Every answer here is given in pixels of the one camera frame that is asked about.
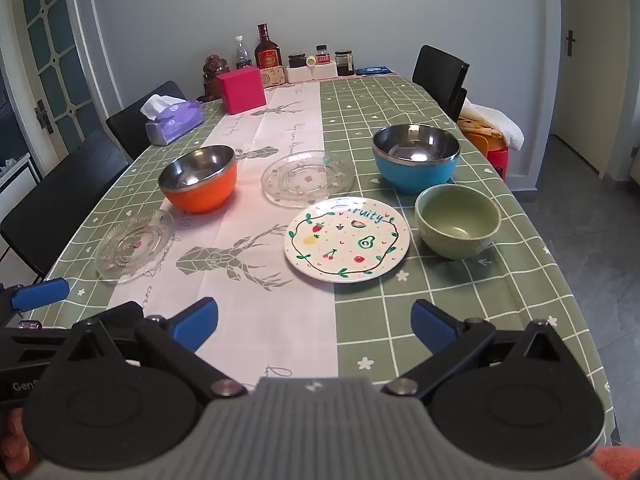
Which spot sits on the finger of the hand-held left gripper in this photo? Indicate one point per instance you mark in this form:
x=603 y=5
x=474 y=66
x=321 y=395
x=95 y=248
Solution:
x=40 y=294
x=117 y=314

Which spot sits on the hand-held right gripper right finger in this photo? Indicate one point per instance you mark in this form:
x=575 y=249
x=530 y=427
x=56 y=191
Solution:
x=432 y=330

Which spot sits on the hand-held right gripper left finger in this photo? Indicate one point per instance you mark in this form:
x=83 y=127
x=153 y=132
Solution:
x=196 y=324

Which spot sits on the clear glass flower plate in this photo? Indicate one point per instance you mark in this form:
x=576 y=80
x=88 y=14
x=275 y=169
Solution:
x=132 y=247
x=307 y=180

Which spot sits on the green ceramic bowl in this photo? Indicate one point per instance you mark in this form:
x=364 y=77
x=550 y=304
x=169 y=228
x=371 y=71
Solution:
x=457 y=240

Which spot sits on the white fruit-print plate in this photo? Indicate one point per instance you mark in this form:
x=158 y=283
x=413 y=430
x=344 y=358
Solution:
x=345 y=240

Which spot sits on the orange steel-lined bowl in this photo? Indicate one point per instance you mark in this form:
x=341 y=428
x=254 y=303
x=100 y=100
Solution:
x=200 y=195

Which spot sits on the blue steel-lined bowl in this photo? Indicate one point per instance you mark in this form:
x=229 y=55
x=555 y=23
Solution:
x=415 y=172

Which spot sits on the person's left hand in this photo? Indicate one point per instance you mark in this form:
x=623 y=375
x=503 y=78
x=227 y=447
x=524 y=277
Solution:
x=12 y=442

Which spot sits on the black chair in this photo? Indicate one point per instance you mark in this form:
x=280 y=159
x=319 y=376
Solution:
x=45 y=200
x=437 y=72
x=135 y=120

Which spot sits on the red stool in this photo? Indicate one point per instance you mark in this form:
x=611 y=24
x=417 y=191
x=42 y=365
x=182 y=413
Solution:
x=495 y=160

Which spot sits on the purple tissue pack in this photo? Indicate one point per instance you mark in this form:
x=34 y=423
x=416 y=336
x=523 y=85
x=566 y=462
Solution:
x=177 y=122

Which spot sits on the pink deer-print table runner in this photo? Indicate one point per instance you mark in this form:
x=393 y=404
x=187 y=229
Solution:
x=280 y=130

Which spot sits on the orange fuzzy cloth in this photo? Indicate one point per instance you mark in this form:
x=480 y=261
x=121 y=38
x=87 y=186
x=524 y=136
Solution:
x=617 y=465

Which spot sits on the pink box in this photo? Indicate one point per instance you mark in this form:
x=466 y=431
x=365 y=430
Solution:
x=242 y=91

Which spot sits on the brown figurine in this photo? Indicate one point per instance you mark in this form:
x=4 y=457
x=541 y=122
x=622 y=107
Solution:
x=212 y=72

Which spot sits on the beige wooden radio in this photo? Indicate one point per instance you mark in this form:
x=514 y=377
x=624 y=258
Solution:
x=275 y=77

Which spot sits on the glass-paned door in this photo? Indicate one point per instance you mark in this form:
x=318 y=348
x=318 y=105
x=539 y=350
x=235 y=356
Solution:
x=55 y=35

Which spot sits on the blue packet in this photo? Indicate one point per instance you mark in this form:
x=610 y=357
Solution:
x=372 y=70

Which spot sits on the white box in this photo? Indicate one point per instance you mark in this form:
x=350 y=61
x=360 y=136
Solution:
x=300 y=75
x=325 y=72

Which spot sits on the clear water bottle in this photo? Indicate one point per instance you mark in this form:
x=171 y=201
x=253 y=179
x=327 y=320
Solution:
x=243 y=55

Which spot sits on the tall dark jar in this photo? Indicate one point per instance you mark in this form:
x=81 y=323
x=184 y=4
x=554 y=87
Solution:
x=344 y=64

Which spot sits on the brown liquor bottle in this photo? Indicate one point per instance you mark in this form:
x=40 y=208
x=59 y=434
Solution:
x=268 y=52

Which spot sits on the dark glass jar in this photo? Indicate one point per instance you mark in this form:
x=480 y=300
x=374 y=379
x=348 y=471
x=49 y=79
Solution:
x=297 y=60

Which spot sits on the cream door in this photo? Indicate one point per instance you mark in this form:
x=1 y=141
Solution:
x=595 y=85

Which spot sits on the small red-label bottle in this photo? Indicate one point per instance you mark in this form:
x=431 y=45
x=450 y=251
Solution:
x=322 y=55

